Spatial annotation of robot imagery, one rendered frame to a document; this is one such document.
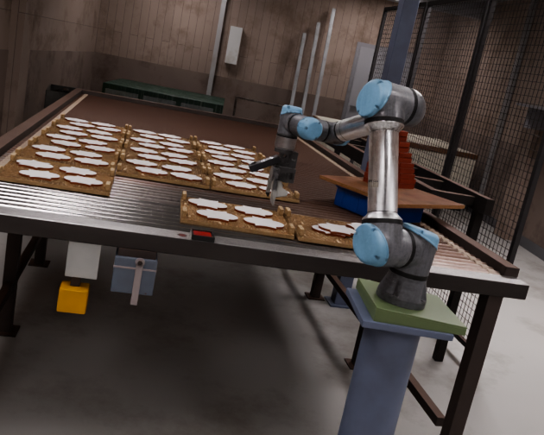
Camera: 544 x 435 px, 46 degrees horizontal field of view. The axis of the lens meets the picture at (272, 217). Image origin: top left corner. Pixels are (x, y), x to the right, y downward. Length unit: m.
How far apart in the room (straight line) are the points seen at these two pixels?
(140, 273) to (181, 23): 10.02
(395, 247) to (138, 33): 10.47
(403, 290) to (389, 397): 0.33
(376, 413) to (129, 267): 0.89
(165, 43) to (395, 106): 10.23
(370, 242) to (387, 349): 0.34
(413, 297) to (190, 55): 10.29
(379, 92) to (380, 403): 0.92
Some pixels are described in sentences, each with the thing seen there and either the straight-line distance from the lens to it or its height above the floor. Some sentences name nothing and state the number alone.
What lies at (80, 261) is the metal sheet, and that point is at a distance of 2.15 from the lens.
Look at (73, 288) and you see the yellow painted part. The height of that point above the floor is 0.70.
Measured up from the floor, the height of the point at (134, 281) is 0.76.
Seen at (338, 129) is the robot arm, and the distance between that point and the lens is 2.24.
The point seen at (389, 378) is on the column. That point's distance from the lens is 2.00.
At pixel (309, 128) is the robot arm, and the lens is 2.18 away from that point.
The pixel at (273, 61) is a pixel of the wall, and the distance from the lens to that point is 11.94.
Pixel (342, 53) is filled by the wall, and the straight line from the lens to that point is 12.08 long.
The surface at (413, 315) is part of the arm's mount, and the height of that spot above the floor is 0.91.
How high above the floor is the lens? 1.51
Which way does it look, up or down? 13 degrees down
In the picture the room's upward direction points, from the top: 11 degrees clockwise
